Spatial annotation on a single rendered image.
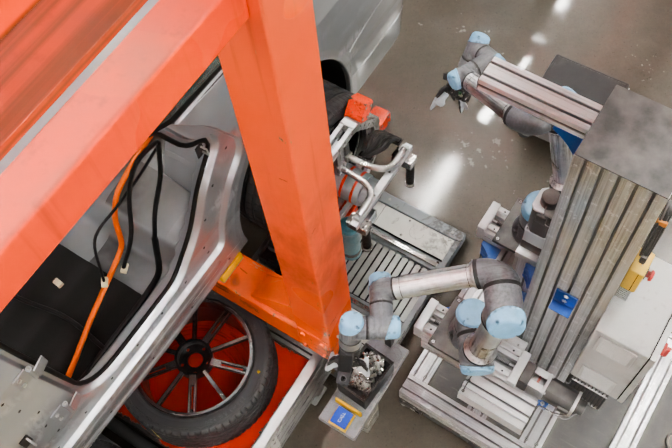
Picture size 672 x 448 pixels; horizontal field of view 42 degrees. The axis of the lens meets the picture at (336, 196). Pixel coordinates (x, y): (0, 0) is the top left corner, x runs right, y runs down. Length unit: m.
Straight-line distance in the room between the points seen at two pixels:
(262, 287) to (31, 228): 2.13
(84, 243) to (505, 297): 1.79
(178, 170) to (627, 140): 1.75
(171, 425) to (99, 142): 2.26
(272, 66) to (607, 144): 0.90
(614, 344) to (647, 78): 2.36
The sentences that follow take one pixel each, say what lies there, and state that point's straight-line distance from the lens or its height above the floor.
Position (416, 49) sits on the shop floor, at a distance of 4.98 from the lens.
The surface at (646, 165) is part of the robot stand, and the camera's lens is 2.28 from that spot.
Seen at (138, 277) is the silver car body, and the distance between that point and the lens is 3.56.
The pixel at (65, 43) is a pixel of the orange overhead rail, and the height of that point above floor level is 3.00.
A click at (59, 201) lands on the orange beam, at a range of 1.49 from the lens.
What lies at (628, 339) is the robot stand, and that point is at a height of 1.23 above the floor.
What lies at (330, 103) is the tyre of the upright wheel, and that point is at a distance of 3.37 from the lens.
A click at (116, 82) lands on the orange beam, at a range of 1.54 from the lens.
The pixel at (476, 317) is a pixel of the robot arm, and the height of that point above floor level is 1.05.
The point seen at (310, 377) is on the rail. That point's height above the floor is 0.38.
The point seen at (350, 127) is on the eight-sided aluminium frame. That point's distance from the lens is 3.35.
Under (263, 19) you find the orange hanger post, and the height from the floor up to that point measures 2.62.
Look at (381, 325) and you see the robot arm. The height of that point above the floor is 1.32.
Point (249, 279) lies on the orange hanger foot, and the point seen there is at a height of 0.68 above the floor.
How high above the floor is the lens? 3.92
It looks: 61 degrees down
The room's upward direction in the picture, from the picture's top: 7 degrees counter-clockwise
